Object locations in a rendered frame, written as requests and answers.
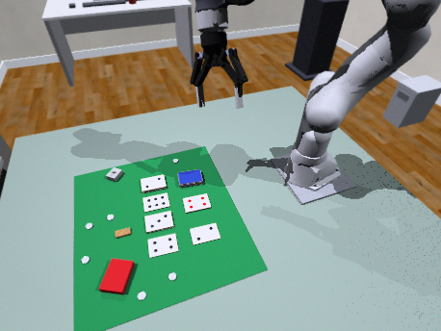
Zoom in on tan wooden bar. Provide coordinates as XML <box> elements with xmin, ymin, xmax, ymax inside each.
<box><xmin>115</xmin><ymin>227</ymin><xmax>131</xmax><ymax>239</ymax></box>

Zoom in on green felt table mat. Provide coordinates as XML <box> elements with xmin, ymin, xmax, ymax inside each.
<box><xmin>74</xmin><ymin>146</ymin><xmax>268</xmax><ymax>331</ymax></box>

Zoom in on red rectangular tile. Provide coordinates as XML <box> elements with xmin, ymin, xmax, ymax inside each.
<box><xmin>99</xmin><ymin>259</ymin><xmax>135</xmax><ymax>295</ymax></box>

